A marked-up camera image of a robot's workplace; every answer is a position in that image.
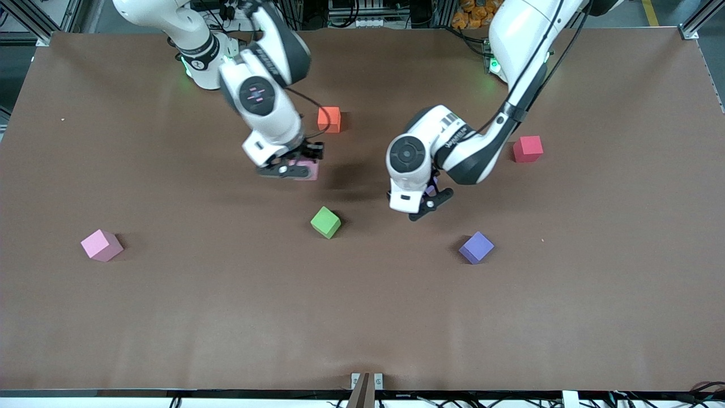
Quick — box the white power strip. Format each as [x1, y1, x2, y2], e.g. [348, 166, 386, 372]
[224, 0, 261, 21]

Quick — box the brown strip under bracket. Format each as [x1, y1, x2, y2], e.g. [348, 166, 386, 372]
[346, 372, 378, 408]

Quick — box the green foam cube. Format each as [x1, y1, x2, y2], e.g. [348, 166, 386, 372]
[310, 206, 342, 239]

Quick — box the pink foam cube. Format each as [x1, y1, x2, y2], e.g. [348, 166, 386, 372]
[80, 229, 124, 262]
[285, 158, 319, 181]

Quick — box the metal table edge bracket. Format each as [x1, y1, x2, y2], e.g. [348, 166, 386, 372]
[351, 372, 384, 391]

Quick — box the orange snack bags pile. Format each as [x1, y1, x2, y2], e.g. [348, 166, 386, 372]
[451, 0, 499, 31]

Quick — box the red foam cube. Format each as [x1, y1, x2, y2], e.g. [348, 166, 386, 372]
[513, 135, 544, 163]

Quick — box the orange foam cube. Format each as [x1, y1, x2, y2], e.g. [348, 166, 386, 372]
[317, 106, 342, 134]

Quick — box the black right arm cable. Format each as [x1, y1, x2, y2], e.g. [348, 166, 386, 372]
[283, 85, 332, 142]

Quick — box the aluminium frame profile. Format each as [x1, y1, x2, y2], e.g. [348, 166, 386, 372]
[683, 0, 725, 40]
[0, 0, 77, 47]

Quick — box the black floor cable loop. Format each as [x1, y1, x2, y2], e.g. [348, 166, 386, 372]
[686, 381, 725, 398]

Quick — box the brown paper table cover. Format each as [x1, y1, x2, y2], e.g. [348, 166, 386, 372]
[0, 28, 725, 393]

